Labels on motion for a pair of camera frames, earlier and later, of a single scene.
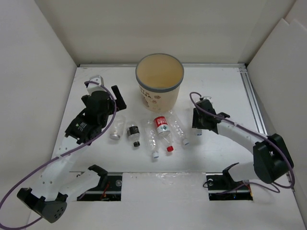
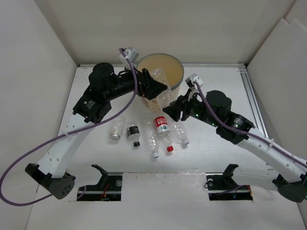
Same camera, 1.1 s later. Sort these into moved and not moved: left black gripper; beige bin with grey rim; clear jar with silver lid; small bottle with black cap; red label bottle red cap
Moved: left black gripper
Not moved: beige bin with grey rim; red label bottle red cap; clear jar with silver lid; small bottle with black cap
